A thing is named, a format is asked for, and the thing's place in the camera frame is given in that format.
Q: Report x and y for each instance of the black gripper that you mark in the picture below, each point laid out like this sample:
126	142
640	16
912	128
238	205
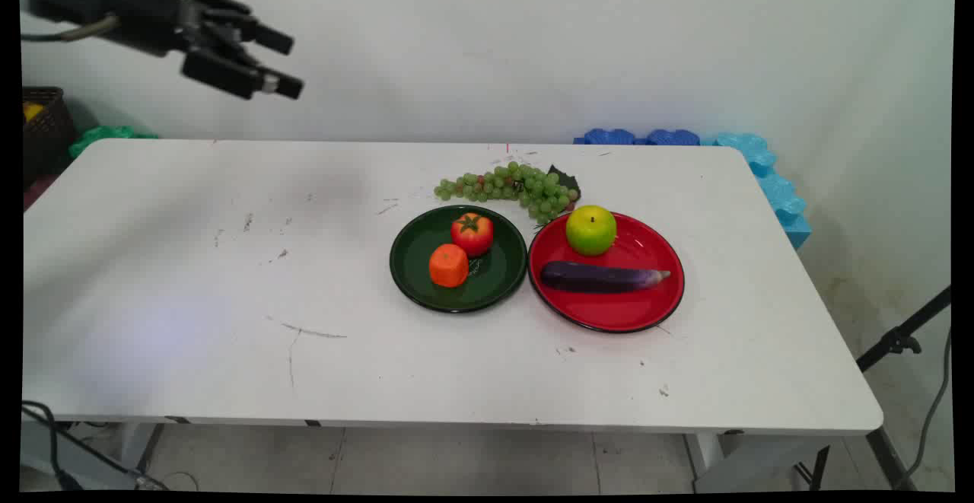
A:
129	4

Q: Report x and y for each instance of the purple toy eggplant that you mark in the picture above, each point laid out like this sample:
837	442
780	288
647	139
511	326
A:
601	278

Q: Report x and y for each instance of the green plastic bag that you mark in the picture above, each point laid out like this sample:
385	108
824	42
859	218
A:
106	138

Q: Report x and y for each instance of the black woven basket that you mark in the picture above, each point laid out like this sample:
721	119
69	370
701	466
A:
47	134

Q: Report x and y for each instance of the yellow item in basket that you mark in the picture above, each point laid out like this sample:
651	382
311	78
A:
32	111

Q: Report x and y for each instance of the dark green round plate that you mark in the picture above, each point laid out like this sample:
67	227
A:
415	275

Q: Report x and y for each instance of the red toy tomato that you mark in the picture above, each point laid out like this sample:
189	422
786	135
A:
472	235

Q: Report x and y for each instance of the orange toy persimmon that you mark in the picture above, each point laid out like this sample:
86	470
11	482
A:
448	266

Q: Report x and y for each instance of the green toy grape bunch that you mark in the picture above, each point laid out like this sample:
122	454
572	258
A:
525	187

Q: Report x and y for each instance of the green toy apple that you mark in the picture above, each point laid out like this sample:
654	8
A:
591	231

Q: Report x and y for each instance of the white table leg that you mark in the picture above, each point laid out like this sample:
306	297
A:
719	461
137	446

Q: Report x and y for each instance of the red round plate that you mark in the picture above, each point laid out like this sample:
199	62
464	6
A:
616	313

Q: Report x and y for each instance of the light blue foam mat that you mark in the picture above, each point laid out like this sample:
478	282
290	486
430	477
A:
776	195

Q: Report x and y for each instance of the black tripod stand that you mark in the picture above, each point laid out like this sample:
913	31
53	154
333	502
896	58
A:
898	339

